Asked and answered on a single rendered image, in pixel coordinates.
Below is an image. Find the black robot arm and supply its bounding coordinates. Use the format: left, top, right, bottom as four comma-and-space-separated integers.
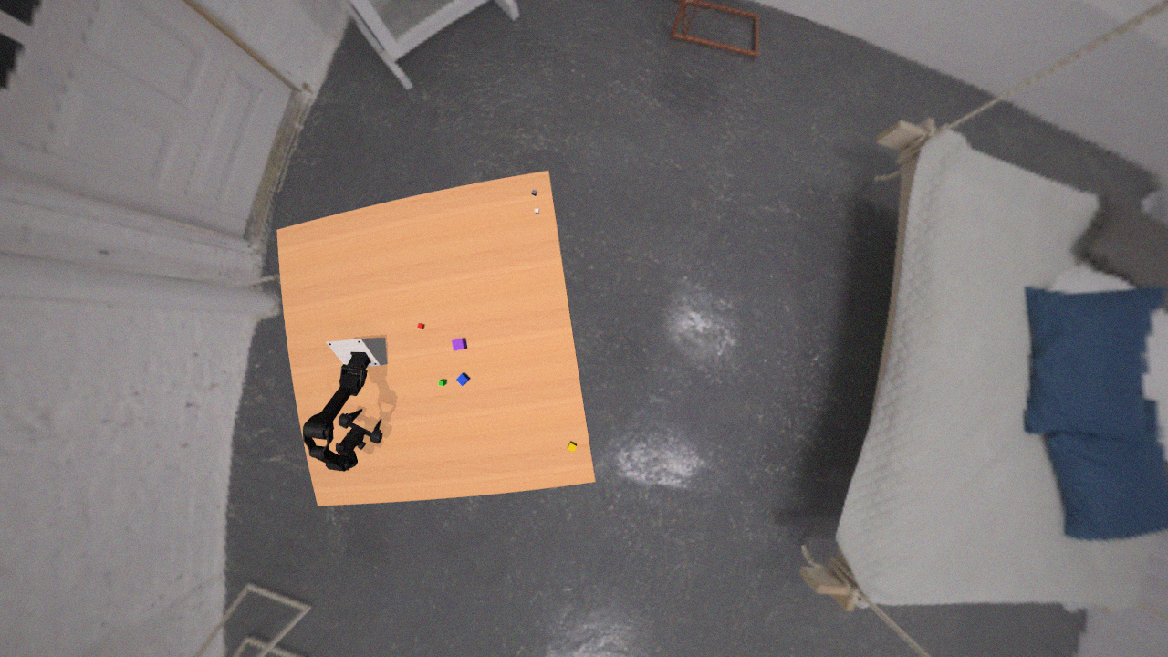
303, 352, 371, 472

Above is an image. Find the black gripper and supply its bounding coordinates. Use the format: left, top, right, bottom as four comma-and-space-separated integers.
339, 409, 382, 445

